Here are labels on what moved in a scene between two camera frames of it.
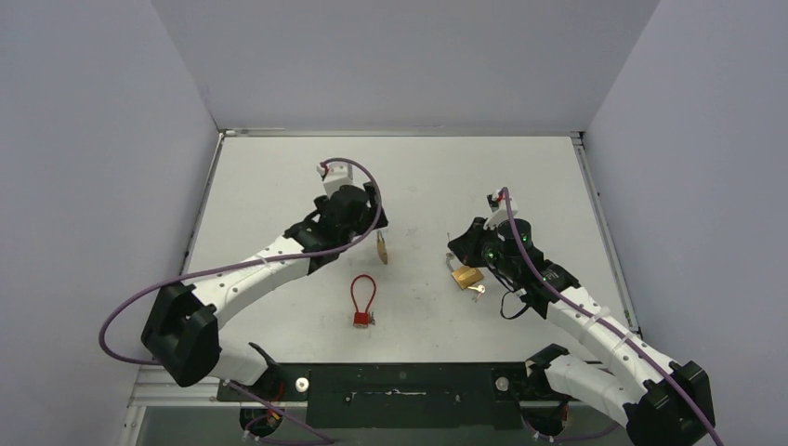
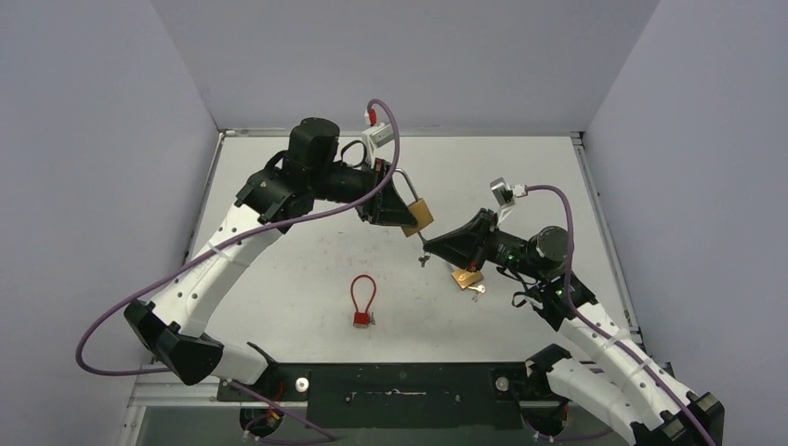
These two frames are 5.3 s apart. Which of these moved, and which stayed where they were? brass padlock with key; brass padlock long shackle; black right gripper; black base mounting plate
Moved: brass padlock long shackle
Stayed: black base mounting plate; brass padlock with key; black right gripper
